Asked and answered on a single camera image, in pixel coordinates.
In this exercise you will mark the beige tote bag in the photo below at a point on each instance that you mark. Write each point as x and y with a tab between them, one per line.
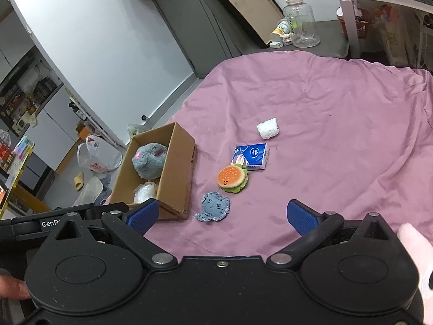
392	37

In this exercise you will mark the yellow slipper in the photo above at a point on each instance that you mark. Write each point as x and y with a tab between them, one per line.
78	181

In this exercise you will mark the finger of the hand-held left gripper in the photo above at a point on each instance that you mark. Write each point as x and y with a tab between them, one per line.
113	207

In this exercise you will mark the grey door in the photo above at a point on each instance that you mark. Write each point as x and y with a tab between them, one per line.
196	27

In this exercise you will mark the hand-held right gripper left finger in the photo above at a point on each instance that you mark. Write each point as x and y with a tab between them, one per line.
143	215

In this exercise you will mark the clear water jug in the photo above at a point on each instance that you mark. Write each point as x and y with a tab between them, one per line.
301	20

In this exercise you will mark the white plastic bag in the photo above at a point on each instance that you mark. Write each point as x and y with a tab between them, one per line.
98	155

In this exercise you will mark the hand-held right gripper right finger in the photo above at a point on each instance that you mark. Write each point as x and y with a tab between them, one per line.
302	216

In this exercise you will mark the grey plastic bag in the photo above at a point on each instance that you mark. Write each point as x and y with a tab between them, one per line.
137	132

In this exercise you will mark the black spray bottle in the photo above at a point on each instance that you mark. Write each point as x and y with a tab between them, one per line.
74	108

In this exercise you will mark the stack of colourful books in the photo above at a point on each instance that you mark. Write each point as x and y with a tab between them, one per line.
23	149

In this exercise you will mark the black-edged flat cardboard tray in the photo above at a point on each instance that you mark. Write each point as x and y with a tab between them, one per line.
243	3

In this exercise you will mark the white flat tray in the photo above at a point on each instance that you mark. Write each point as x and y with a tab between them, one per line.
88	193

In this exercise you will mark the white-framed black desk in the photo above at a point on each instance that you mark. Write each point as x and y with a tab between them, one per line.
351	23

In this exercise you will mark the pink bed sheet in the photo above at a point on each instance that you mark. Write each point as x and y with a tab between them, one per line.
338	125

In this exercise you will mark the blue tissue pack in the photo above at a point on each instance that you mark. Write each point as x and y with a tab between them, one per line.
250	155

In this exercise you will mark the pink plush toy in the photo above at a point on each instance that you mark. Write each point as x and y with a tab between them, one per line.
419	250

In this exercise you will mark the person's left hand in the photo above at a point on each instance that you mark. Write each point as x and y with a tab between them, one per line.
13	289

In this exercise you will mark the white tissue ball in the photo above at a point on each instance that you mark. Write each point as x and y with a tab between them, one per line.
268	128

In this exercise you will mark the brown cardboard box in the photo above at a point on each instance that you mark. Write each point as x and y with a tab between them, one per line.
176	182

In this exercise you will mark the red storage basket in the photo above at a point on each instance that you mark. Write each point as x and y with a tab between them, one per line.
362	23

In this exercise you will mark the white charger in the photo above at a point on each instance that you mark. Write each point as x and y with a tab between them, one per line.
275	44

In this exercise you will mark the burger plush toy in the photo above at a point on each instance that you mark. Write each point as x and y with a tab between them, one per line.
231	177

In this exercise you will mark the orange cardboard box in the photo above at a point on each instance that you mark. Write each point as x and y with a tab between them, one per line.
84	132

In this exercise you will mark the blue denim elephant plush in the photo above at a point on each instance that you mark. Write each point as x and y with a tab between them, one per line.
213	206

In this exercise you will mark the yellow table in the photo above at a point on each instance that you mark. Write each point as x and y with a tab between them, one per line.
23	196

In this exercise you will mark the grey plush toy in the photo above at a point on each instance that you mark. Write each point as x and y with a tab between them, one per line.
149	162

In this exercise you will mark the small yellow-green bottle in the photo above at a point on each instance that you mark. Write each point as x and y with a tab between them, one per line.
279	30

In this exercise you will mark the white metal rack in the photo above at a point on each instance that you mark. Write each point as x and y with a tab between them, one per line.
98	125

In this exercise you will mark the white kitchen cabinet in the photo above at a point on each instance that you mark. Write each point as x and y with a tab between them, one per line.
50	128

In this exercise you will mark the clear bag of white stuffing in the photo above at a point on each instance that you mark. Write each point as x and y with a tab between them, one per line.
145	193

